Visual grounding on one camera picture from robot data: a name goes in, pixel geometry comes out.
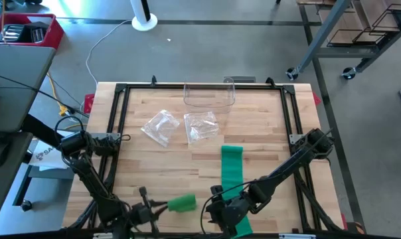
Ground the black desk tray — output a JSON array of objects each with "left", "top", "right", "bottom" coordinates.
[{"left": 0, "top": 131, "right": 34, "bottom": 220}]

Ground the grey desk top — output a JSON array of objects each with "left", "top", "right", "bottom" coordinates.
[{"left": 0, "top": 44, "right": 57, "bottom": 133}]

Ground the yellow cable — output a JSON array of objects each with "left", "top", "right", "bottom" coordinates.
[{"left": 46, "top": 72, "right": 70, "bottom": 118}]

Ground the clear plastic bag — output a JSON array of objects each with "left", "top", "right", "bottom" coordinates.
[
  {"left": 183, "top": 111, "right": 220, "bottom": 144},
  {"left": 140, "top": 109, "right": 181, "bottom": 148}
]

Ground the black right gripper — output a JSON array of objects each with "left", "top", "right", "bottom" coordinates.
[{"left": 205, "top": 185, "right": 255, "bottom": 238}]

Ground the red plastic crate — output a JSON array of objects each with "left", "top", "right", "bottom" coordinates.
[{"left": 0, "top": 13, "right": 64, "bottom": 50}]

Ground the cart caster wheel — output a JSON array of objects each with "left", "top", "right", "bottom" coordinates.
[
  {"left": 285, "top": 67, "right": 301, "bottom": 82},
  {"left": 341, "top": 66, "right": 357, "bottom": 80}
]

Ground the grass green elastic bandage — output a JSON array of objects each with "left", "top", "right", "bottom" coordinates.
[{"left": 167, "top": 193, "right": 198, "bottom": 214}]

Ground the clear plastic bin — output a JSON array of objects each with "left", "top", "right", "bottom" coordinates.
[{"left": 183, "top": 76, "right": 236, "bottom": 109}]

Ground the white printed paper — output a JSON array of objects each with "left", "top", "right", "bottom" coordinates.
[{"left": 28, "top": 139, "right": 72, "bottom": 172}]

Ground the white fan base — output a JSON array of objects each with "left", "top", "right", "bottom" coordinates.
[{"left": 129, "top": 0, "right": 159, "bottom": 33}]

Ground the black desk support strut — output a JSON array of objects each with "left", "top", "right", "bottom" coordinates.
[{"left": 20, "top": 114, "right": 68, "bottom": 150}]

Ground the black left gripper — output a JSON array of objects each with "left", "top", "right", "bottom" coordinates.
[{"left": 130, "top": 187, "right": 171, "bottom": 235}]

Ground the white cable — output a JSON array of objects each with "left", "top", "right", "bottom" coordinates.
[{"left": 85, "top": 19, "right": 133, "bottom": 84}]

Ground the black wire rack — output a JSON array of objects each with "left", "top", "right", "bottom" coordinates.
[{"left": 327, "top": 3, "right": 401, "bottom": 47}]

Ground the teal elastic bandage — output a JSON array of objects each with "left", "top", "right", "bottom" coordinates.
[{"left": 220, "top": 145, "right": 254, "bottom": 238}]

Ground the grey metal cart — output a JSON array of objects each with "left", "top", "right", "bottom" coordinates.
[{"left": 285, "top": 0, "right": 401, "bottom": 81}]

